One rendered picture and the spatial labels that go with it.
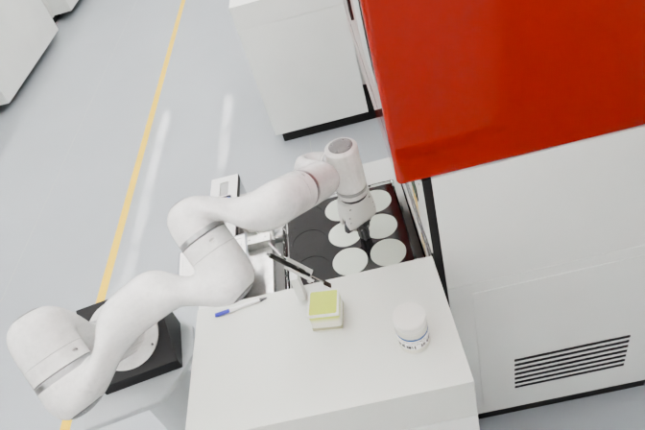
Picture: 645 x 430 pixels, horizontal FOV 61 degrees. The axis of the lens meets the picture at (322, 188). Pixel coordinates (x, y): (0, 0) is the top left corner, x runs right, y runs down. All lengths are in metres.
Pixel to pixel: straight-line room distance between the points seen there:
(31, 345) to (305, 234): 0.79
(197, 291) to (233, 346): 0.33
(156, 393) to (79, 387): 0.43
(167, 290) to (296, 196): 0.31
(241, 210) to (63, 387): 0.48
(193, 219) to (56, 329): 0.36
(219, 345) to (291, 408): 0.26
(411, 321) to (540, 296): 0.57
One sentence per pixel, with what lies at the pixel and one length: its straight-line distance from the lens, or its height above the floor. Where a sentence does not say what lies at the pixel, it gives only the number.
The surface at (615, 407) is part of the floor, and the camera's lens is 2.31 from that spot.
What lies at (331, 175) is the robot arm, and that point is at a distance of 1.21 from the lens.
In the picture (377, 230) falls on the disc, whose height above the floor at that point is 0.90.
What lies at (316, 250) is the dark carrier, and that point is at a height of 0.90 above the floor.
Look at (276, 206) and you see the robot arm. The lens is 1.03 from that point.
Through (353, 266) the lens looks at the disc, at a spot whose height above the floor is 0.90.
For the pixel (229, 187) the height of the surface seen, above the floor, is 0.96.
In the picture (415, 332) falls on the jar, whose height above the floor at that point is 1.05.
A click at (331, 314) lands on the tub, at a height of 1.03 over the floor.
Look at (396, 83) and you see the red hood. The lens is 1.07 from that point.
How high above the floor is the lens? 2.03
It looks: 40 degrees down
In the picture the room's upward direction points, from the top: 18 degrees counter-clockwise
